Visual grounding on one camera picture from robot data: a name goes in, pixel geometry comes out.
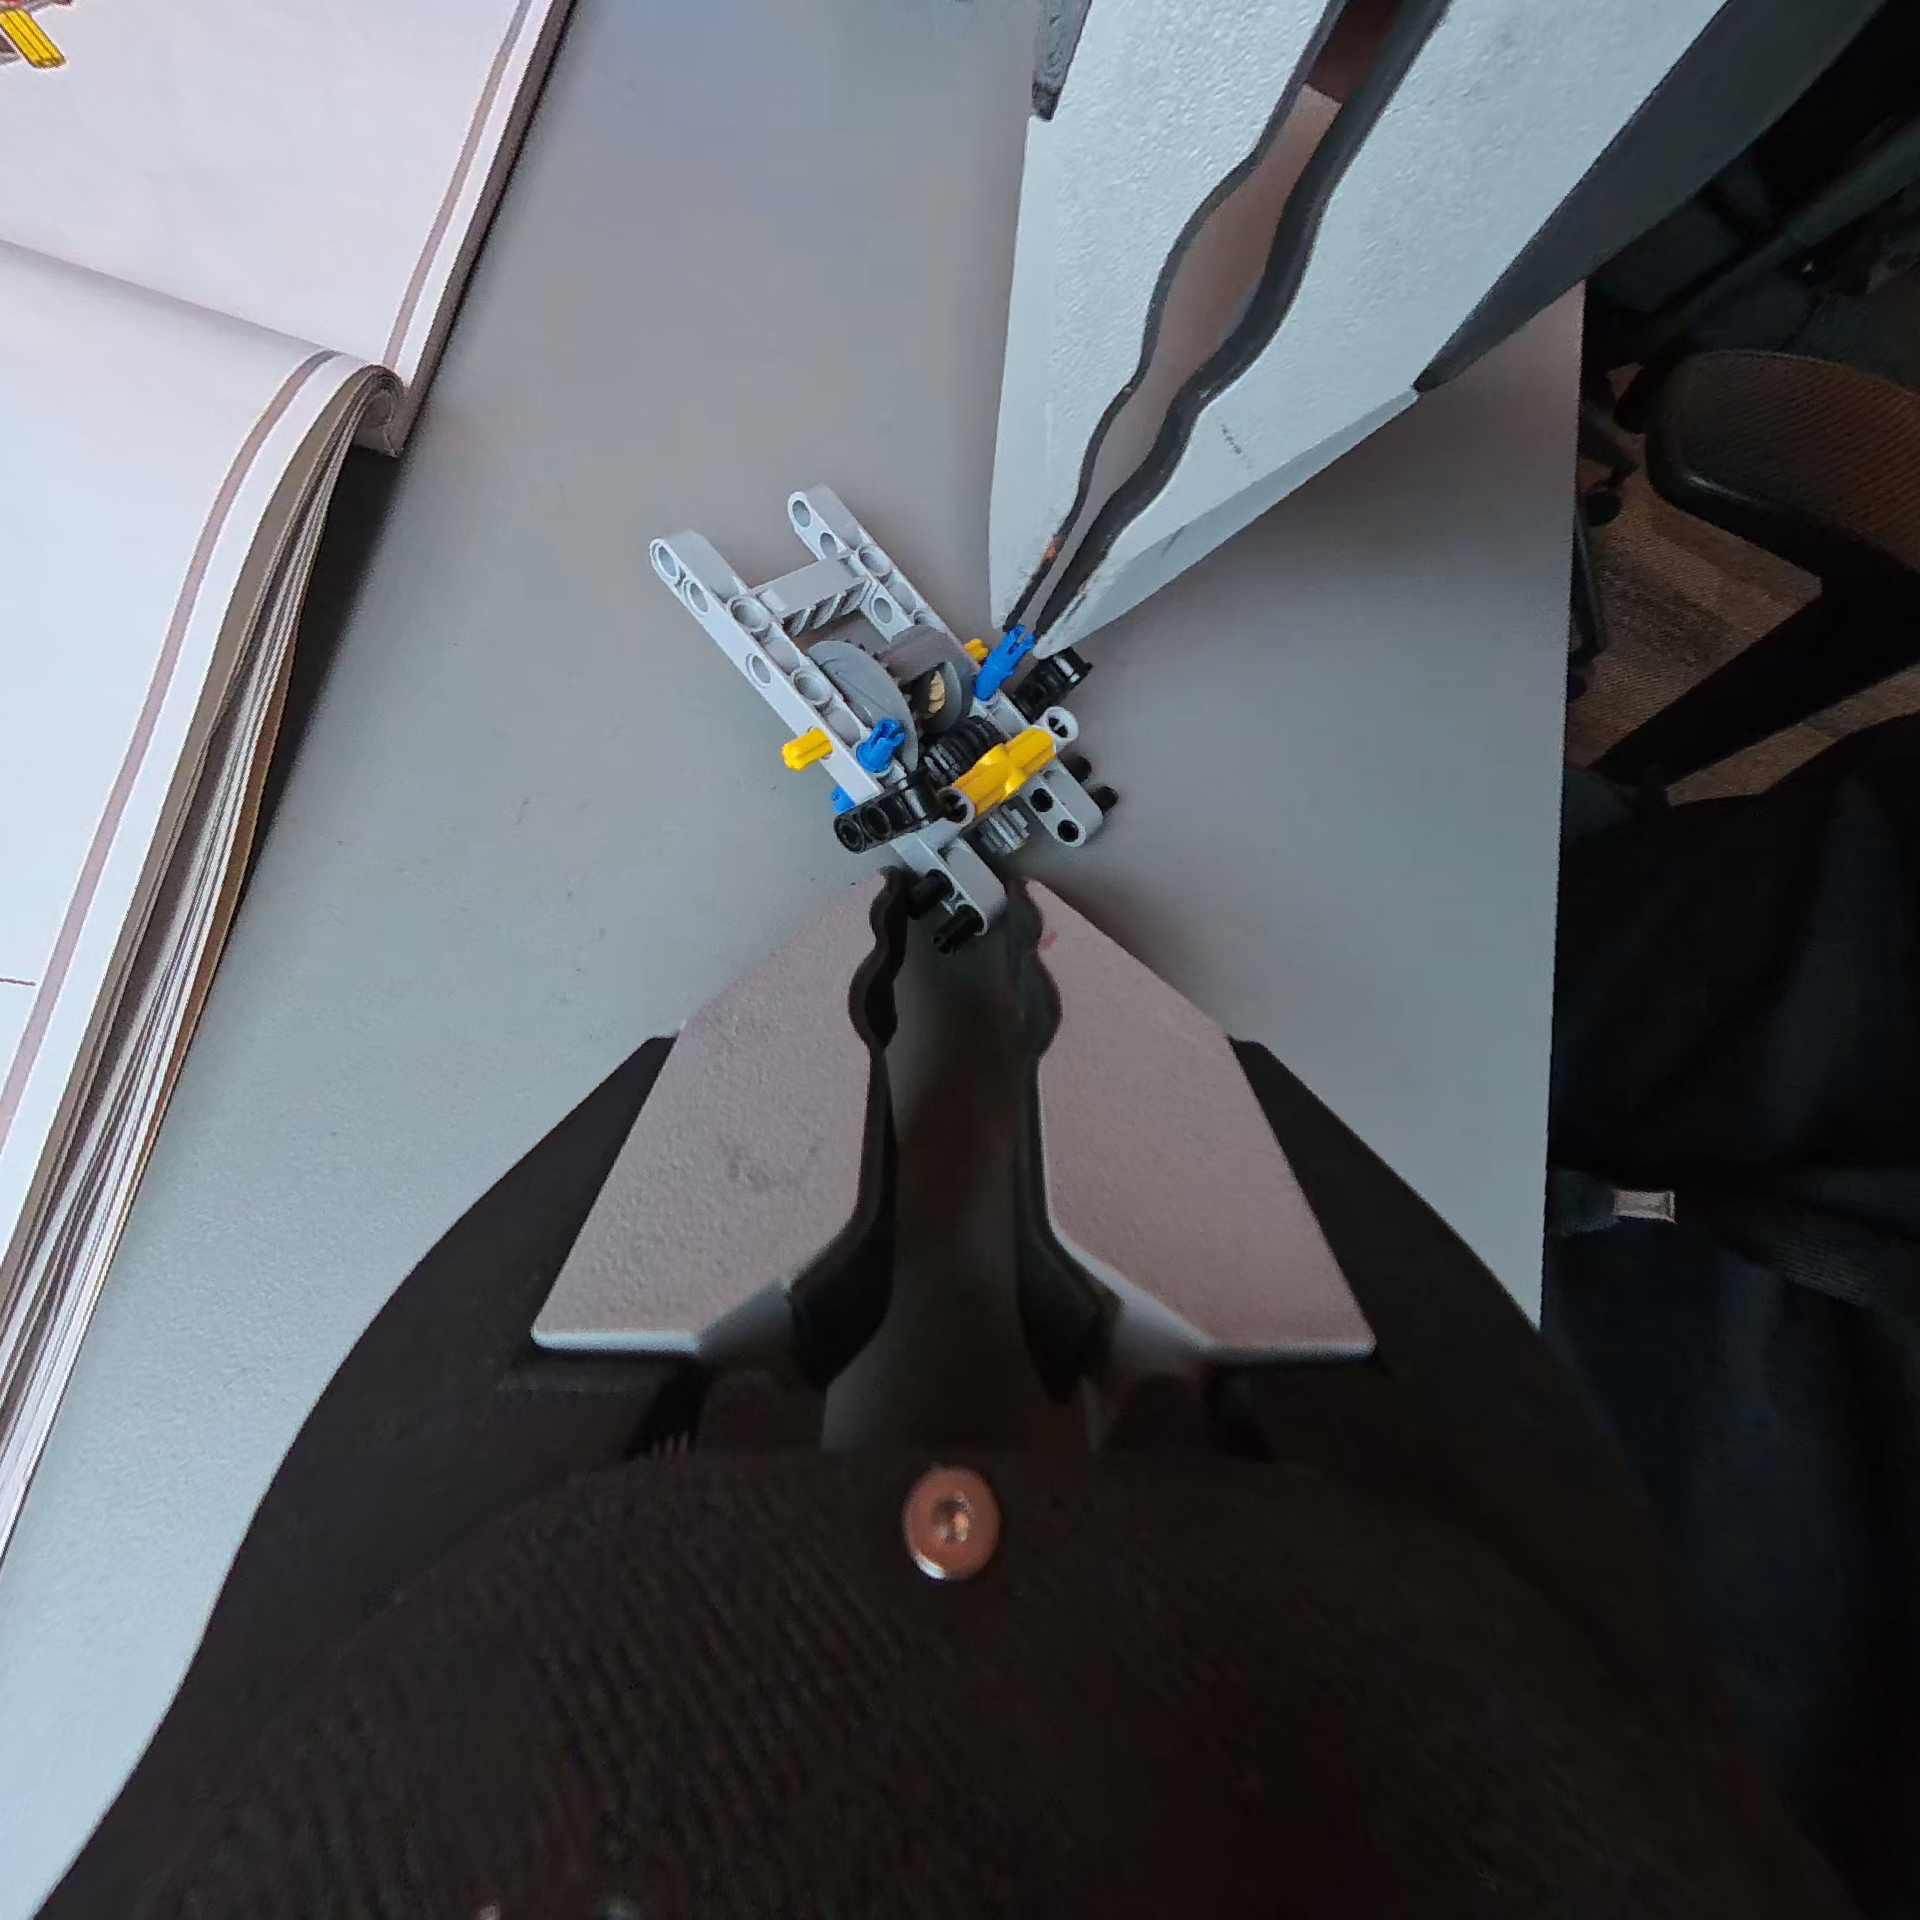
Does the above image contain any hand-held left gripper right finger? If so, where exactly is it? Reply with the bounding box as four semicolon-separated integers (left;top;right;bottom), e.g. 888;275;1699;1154
1007;878;1375;1398

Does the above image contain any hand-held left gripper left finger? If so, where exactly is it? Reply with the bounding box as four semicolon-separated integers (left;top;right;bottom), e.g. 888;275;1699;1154
528;878;921;1394

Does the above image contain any open lego instruction booklet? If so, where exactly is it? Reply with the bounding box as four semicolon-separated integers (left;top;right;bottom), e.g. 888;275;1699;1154
0;0;577;1548

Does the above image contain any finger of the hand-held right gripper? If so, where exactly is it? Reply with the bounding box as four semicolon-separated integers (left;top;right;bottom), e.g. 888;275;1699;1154
987;0;1344;628
1031;0;1735;659

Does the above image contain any grey lego chassis assembly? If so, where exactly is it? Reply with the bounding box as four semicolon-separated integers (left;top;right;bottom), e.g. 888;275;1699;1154
647;488;1125;954

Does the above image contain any black office chair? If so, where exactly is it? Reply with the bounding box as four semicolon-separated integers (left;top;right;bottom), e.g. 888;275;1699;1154
1568;263;1920;798

